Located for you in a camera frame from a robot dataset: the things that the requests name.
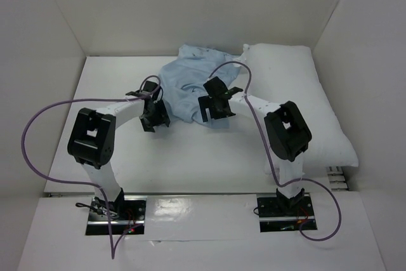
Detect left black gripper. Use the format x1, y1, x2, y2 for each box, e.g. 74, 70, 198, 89
138, 100, 169, 133

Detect light blue pillowcase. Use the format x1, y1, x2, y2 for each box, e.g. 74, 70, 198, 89
159, 44, 240, 129

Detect white pillow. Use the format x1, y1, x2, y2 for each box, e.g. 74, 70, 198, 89
239, 43, 359, 169

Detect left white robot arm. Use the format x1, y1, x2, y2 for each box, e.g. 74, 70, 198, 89
67, 81, 170, 220

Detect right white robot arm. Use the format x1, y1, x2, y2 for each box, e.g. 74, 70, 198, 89
198, 77, 312, 215

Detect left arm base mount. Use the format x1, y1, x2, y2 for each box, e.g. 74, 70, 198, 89
75, 195, 147, 236

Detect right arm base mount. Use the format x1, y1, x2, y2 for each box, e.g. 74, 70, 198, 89
253, 194, 317, 233

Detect aluminium frame rail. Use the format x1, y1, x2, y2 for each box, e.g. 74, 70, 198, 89
327, 166, 350, 192

